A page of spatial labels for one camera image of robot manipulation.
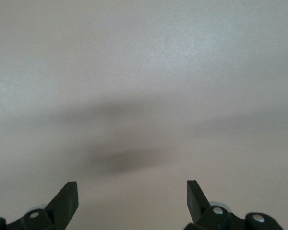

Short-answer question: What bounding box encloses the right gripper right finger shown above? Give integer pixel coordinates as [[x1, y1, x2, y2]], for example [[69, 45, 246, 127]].
[[183, 180, 285, 230]]

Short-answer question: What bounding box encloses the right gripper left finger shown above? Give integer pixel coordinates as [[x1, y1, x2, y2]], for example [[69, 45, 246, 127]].
[[0, 181, 79, 230]]

